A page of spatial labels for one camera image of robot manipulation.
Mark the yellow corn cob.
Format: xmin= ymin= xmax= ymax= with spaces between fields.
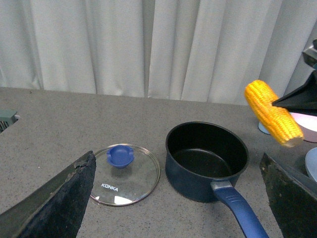
xmin=244 ymin=80 xmax=304 ymax=148

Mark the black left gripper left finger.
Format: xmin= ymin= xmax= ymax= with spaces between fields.
xmin=0 ymin=151 xmax=96 ymax=238

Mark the grey-green box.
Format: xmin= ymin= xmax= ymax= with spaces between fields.
xmin=0 ymin=109 xmax=20 ymax=133

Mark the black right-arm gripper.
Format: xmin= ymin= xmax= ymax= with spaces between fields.
xmin=272 ymin=39 xmax=317 ymax=110

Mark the glass lid blue knob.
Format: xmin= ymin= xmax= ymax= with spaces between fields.
xmin=91 ymin=144 xmax=160 ymax=206

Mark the grey-white curtain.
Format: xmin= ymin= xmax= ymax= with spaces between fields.
xmin=0 ymin=0 xmax=317 ymax=105

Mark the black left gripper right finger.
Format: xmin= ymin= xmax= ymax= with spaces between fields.
xmin=260 ymin=153 xmax=317 ymax=238

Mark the light blue cup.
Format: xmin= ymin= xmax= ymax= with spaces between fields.
xmin=258 ymin=122 xmax=270 ymax=135

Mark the light blue plate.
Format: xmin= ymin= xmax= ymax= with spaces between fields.
xmin=305 ymin=147 xmax=317 ymax=182

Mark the pink bowl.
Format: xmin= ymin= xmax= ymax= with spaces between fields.
xmin=291 ymin=113 xmax=317 ymax=143

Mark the dark blue saucepan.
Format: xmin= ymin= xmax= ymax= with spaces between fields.
xmin=165 ymin=121 xmax=268 ymax=238

